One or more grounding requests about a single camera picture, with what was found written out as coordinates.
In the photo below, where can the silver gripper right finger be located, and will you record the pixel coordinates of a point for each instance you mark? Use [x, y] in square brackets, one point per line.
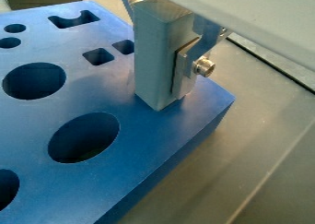
[192, 61]

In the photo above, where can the light blue rectangle block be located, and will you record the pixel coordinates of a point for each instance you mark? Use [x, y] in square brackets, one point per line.
[162, 31]

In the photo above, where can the blue shape sorter board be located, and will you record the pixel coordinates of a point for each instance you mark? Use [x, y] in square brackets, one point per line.
[85, 147]

